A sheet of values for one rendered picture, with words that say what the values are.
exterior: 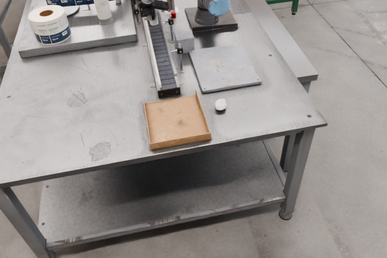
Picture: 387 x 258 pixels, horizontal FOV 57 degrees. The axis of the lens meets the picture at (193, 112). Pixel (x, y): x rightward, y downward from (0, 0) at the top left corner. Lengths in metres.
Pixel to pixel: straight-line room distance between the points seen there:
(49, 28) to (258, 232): 1.66
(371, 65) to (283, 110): 2.00
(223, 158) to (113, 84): 0.84
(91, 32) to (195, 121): 0.96
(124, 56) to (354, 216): 1.66
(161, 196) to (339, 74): 1.99
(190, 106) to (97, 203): 0.84
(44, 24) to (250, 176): 1.45
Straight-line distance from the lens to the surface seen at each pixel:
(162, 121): 1.63
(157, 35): 2.14
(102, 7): 2.27
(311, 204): 2.41
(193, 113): 1.65
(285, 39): 2.18
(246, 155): 2.29
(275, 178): 2.20
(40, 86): 2.02
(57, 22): 2.19
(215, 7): 2.03
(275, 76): 1.88
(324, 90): 3.20
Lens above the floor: 1.97
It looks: 43 degrees down
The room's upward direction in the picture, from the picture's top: 4 degrees counter-clockwise
